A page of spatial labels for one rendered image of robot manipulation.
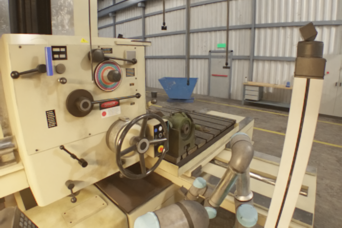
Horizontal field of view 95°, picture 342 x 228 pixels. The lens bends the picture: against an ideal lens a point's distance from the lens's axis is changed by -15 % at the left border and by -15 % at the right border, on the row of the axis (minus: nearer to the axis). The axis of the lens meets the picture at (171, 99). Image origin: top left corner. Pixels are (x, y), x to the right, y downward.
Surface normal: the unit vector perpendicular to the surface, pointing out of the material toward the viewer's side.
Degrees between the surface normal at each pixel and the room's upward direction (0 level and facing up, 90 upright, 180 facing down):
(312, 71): 90
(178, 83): 90
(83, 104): 90
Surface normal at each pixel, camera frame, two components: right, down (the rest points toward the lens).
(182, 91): -0.21, 0.22
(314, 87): -0.62, 0.17
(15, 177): 0.76, 0.14
